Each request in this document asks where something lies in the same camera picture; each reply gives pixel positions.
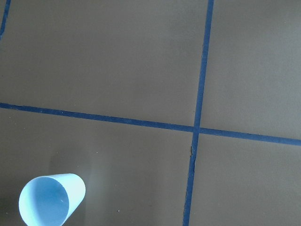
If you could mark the light blue cup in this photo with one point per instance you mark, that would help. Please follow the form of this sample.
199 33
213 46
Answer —
50 200

